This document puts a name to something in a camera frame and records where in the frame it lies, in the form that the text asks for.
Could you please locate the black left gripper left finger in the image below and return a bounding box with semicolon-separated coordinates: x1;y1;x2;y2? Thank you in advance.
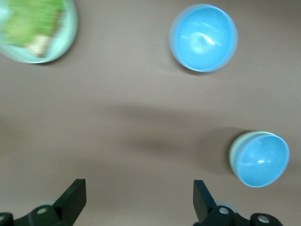
13;178;87;226

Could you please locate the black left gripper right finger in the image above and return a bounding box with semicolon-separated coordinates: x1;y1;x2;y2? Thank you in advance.
192;180;251;226

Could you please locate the pale green bowl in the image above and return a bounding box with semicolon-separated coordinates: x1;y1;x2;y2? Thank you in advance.
229;130;281;178

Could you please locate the blue bowl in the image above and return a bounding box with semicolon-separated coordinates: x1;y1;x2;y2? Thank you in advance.
236;134;291;188
168;3;238;73

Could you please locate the brown table cover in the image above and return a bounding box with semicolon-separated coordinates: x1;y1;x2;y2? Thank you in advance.
0;0;301;226

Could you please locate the bread slice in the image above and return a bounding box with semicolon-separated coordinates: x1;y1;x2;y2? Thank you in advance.
24;34;52;58

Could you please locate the pale green plate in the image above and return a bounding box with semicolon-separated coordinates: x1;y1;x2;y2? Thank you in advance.
0;0;79;64

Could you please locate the green lettuce leaf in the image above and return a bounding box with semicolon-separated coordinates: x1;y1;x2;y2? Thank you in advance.
0;0;66;49

